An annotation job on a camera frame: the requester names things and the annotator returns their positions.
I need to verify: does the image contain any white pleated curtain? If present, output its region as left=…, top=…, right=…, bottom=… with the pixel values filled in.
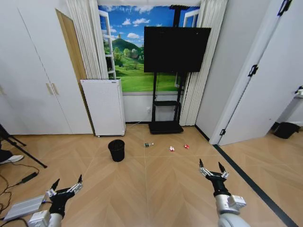
left=65, top=0, right=110, bottom=80
left=179, top=0, right=228, bottom=127

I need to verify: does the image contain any silver metal box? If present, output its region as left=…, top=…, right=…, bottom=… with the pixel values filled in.
left=3, top=195, right=46, bottom=222

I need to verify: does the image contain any black mesh trash bin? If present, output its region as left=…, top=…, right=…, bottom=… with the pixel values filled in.
left=107, top=139, right=125, bottom=163

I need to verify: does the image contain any black floor cable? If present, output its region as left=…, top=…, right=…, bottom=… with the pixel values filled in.
left=0, top=163, right=40, bottom=219

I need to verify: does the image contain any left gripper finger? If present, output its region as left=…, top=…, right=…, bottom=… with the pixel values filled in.
left=45, top=178, right=61, bottom=196
left=68, top=174, right=84, bottom=194

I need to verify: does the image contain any person's white shoe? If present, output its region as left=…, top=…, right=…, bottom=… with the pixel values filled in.
left=0, top=155, right=25, bottom=165

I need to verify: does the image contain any landscape window poster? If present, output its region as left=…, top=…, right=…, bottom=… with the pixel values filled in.
left=98, top=5, right=201, bottom=92

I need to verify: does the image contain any white door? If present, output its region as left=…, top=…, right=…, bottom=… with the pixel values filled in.
left=209, top=0, right=303, bottom=146

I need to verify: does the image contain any black tripod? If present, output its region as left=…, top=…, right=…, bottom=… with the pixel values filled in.
left=0, top=122, right=48, bottom=168

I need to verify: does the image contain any black television screen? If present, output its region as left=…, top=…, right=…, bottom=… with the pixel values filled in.
left=143, top=26, right=212, bottom=73

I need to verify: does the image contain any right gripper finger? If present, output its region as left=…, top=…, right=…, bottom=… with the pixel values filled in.
left=218, top=162, right=230, bottom=180
left=198, top=158, right=215, bottom=178

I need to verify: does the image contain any black television stand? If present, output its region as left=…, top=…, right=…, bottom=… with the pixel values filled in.
left=148, top=4, right=190, bottom=135

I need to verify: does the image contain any black bag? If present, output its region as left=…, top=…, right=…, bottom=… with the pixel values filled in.
left=273, top=122, right=301, bottom=140

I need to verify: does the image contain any white wardrobe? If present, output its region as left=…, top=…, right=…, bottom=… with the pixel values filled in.
left=0, top=0, right=94, bottom=136

